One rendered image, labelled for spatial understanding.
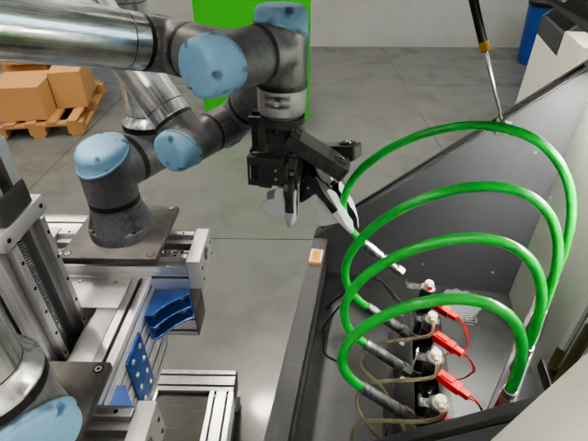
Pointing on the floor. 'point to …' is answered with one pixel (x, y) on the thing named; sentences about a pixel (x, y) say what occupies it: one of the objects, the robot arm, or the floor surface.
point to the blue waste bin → (531, 28)
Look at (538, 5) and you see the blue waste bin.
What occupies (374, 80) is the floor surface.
